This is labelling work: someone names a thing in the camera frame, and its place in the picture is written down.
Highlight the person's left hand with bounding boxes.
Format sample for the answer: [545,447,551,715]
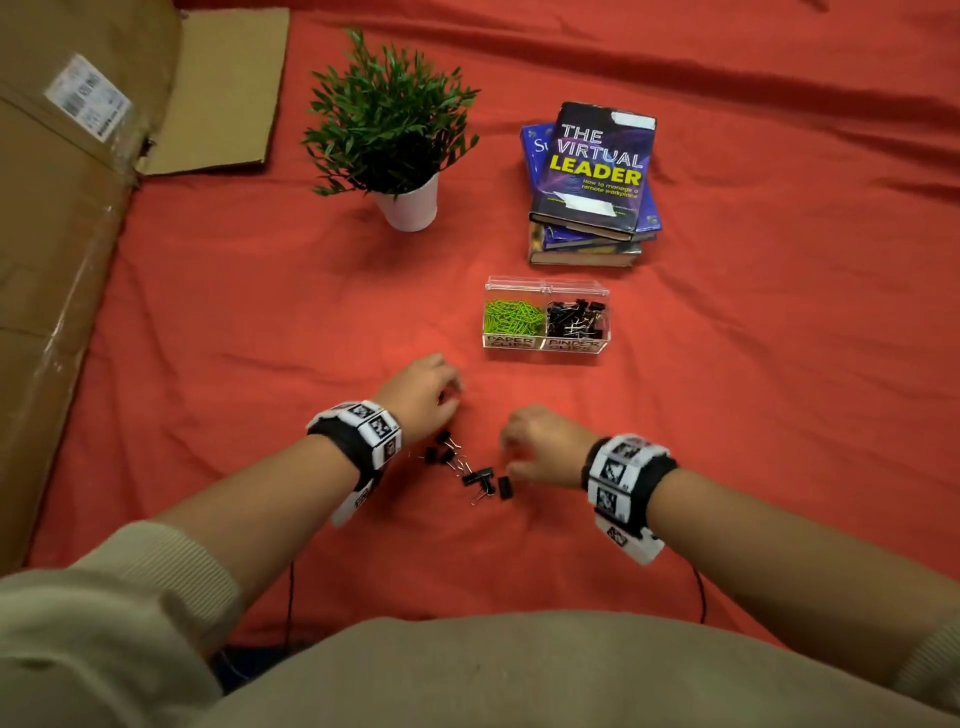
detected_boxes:
[371,353,465,447]

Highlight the person's right hand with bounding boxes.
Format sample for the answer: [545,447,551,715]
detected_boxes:
[498,404,603,492]

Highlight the cluster of black binder clips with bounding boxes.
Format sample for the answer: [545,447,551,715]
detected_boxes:
[419,428,516,506]

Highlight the pile of green paper clips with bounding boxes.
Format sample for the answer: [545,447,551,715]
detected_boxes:
[483,299,546,337]

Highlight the clear two-compartment plastic box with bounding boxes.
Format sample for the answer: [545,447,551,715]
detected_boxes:
[482,275,613,356]

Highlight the person's right forearm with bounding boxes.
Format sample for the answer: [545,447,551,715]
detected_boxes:
[646,468,960,688]

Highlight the person's left forearm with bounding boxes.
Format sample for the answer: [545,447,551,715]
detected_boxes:
[153,434,361,609]

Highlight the brown cardboard box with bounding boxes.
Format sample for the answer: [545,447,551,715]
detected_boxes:
[0,0,292,575]

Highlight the right black marker wristband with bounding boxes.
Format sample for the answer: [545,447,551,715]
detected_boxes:
[581,433,680,538]

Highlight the olive brown book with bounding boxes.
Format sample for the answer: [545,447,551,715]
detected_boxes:
[527,223,645,269]

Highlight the blue and yellow book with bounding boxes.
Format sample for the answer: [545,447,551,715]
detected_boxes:
[541,226,646,253]

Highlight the beige sweater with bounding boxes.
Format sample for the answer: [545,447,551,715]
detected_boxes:
[0,521,960,728]

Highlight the red cloth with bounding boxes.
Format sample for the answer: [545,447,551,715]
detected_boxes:
[26,0,960,650]

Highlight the black book with yellow print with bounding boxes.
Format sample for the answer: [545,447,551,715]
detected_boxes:
[528,101,658,243]

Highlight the green plant in white pot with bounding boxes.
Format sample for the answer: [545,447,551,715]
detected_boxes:
[302,27,482,234]

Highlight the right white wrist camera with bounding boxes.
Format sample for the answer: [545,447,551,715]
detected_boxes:
[594,513,667,567]

